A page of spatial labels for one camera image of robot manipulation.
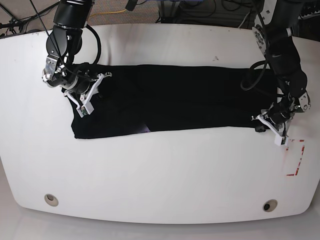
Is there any right table cable grommet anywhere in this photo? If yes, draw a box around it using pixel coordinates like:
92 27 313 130
262 199 278 213

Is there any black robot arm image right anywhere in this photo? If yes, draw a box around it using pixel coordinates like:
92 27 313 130
252 0 310 125

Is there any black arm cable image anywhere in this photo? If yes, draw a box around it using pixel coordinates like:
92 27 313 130
239 9 286 98
42 0 101 87

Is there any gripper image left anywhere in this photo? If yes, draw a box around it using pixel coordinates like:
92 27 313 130
64 72 98 99

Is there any table cable grommet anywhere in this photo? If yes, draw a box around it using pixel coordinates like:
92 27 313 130
262 199 278 213
44 194 59 207

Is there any black tripod stand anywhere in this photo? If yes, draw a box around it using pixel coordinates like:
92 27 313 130
0 0 61 38

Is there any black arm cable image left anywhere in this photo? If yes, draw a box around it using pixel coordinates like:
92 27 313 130
42 0 101 87

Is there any black T-shirt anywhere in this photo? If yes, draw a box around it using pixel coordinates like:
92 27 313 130
71 65 278 139

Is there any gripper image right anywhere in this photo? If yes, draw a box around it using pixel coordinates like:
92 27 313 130
267 101 294 125

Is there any yellow cable on floor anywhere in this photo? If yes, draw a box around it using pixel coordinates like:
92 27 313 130
89 9 127 18

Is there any white power strip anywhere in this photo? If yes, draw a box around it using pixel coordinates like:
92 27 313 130
298 6 320 20

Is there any left table cable grommet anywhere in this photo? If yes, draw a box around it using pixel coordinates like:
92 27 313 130
44 194 59 207

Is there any red tape rectangle marking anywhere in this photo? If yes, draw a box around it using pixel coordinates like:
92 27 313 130
283 139 306 177

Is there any black robot arm image left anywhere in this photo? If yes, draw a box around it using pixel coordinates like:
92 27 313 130
42 0 102 100

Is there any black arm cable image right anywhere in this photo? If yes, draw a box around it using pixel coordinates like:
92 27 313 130
239 9 286 98

